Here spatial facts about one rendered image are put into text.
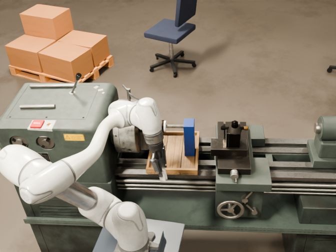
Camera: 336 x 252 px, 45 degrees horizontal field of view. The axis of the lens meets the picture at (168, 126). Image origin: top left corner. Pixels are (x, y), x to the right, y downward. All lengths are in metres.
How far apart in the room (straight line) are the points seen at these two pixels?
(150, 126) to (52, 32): 3.61
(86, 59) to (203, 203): 2.76
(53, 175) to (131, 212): 0.55
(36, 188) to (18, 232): 2.00
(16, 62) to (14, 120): 3.10
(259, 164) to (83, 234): 1.23
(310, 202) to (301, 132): 1.69
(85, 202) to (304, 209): 1.27
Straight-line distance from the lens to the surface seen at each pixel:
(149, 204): 2.67
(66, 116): 2.28
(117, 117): 1.85
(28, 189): 1.50
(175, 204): 2.65
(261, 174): 2.31
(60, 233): 2.85
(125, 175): 2.47
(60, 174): 1.52
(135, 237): 1.98
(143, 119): 1.78
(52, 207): 2.66
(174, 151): 2.49
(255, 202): 2.41
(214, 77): 4.92
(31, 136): 2.29
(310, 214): 2.57
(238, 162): 2.30
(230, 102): 4.48
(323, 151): 2.45
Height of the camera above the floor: 2.52
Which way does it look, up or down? 37 degrees down
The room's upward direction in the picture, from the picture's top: 4 degrees counter-clockwise
